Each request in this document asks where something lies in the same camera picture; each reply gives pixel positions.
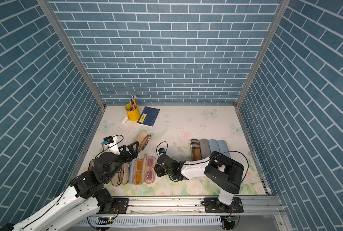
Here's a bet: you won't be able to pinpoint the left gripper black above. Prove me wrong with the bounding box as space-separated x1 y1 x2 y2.
104 141 140 182

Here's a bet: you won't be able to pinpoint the beige case purple glasses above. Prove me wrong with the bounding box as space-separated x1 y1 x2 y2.
143 156 156 184

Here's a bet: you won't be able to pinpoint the plaid case red glasses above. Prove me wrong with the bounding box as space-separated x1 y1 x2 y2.
190 139 202 161

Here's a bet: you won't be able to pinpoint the blue case yellow glasses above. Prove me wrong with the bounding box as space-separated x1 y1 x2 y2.
209 140 220 153

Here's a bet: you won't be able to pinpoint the blue case white glasses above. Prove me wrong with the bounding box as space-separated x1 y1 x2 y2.
218 140 231 158

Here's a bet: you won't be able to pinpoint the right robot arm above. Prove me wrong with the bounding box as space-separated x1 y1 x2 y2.
154 151 245 206

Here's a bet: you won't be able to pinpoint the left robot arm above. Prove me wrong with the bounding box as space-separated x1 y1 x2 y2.
1 141 139 231

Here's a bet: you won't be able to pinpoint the beige case black glasses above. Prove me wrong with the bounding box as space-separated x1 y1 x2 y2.
111 163 130 187

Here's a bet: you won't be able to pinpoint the blue case orange glasses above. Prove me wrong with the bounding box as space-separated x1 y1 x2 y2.
130 158 145 185

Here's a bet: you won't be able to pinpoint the beige case striped glasses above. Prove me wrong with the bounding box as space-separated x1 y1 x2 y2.
135 131 152 153

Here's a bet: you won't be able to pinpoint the white eraser sharpener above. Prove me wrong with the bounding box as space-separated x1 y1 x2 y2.
121 116 129 125

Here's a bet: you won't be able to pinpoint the dark blue book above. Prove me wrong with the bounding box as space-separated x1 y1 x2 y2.
137 106 160 127

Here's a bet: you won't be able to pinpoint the yellow pen cup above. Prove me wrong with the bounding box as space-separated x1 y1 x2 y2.
125 103 140 122

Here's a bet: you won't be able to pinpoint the pencils in cup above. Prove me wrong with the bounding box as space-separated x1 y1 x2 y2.
129 95 137 111

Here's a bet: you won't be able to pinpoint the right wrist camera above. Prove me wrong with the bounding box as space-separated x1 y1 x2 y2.
158 148 166 156

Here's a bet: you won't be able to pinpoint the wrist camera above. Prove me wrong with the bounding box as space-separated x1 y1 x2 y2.
158 148 166 156
102 135 122 155

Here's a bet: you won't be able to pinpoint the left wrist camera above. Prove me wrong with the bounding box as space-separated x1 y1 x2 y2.
102 135 122 155

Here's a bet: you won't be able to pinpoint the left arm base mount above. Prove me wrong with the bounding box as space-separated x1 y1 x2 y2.
96 197 129 215

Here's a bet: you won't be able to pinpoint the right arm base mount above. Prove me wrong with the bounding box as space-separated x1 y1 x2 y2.
201 197 244 213

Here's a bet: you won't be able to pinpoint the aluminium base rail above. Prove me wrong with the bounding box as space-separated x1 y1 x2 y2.
44 195 288 231

